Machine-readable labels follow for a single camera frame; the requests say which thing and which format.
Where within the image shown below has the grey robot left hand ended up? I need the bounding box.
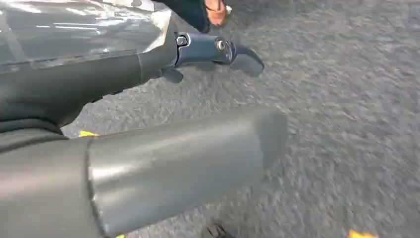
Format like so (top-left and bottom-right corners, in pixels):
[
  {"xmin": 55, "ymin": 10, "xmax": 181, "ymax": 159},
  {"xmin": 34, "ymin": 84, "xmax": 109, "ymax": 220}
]
[{"xmin": 0, "ymin": 0, "xmax": 289, "ymax": 238}]

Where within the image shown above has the person's hand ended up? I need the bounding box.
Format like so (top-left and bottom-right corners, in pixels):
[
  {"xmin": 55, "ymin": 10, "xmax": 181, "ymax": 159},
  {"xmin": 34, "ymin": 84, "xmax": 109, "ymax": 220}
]
[{"xmin": 203, "ymin": 0, "xmax": 229, "ymax": 28}]

